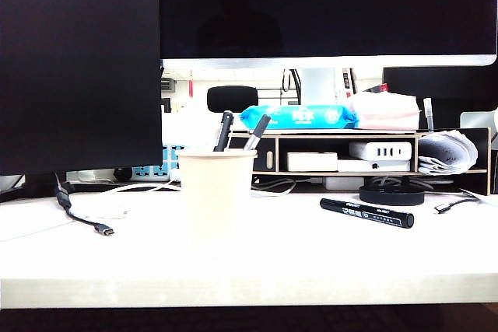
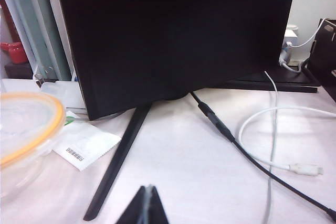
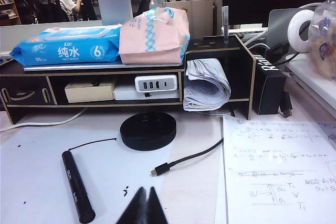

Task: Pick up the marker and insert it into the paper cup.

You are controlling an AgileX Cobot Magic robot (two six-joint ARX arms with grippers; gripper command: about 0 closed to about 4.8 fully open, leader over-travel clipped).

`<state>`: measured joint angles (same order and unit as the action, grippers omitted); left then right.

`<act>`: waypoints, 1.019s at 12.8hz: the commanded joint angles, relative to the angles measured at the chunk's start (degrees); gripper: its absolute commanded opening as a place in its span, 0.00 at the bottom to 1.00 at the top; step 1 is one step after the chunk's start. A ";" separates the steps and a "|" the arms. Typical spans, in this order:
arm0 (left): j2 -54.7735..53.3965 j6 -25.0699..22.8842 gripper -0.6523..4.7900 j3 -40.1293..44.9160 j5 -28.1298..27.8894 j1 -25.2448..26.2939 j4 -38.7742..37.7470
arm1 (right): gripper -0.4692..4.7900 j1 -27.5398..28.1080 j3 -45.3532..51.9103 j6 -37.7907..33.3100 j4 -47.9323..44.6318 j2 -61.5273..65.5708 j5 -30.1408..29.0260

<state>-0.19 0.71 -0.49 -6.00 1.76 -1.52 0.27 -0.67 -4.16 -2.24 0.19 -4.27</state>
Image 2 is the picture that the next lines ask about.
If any red plastic object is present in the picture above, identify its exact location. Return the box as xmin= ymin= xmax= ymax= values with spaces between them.
xmin=0 ymin=41 xmax=28 ymax=65

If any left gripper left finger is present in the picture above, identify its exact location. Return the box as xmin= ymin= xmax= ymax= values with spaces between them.
xmin=115 ymin=185 xmax=150 ymax=224

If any white curved charging cable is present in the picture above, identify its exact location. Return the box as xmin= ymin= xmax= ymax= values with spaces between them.
xmin=287 ymin=18 xmax=330 ymax=49

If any thin white cable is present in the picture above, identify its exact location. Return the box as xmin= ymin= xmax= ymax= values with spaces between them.
xmin=262 ymin=70 xmax=279 ymax=224

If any black cable with inline adapter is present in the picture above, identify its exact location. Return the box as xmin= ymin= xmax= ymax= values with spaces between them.
xmin=190 ymin=91 xmax=336 ymax=219

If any black frameless monitor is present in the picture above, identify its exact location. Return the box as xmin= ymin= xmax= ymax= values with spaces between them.
xmin=54 ymin=0 xmax=301 ymax=121

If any metal partition clamp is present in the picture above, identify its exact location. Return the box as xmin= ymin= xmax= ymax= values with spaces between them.
xmin=33 ymin=64 xmax=55 ymax=88

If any white wall plug adapter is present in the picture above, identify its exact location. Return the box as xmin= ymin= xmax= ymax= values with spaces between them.
xmin=278 ymin=24 xmax=302 ymax=73

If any black V-shaped monitor stand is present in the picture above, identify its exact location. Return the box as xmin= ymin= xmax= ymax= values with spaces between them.
xmin=83 ymin=70 xmax=321 ymax=221

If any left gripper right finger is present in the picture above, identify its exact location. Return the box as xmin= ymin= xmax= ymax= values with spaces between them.
xmin=146 ymin=184 xmax=170 ymax=224

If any white packet with green corner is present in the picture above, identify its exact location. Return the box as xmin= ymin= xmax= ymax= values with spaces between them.
xmin=52 ymin=111 xmax=122 ymax=172

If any frosted glass partition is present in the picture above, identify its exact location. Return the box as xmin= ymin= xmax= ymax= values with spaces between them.
xmin=4 ymin=0 xmax=73 ymax=82

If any clear container with orange rim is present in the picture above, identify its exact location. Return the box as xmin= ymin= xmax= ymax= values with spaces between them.
xmin=0 ymin=91 xmax=66 ymax=201

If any translucent white plastic box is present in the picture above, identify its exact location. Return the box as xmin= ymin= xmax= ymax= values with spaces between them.
xmin=0 ymin=78 xmax=87 ymax=115

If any white cable with plug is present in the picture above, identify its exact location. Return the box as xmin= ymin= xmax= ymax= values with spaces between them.
xmin=238 ymin=106 xmax=336 ymax=178

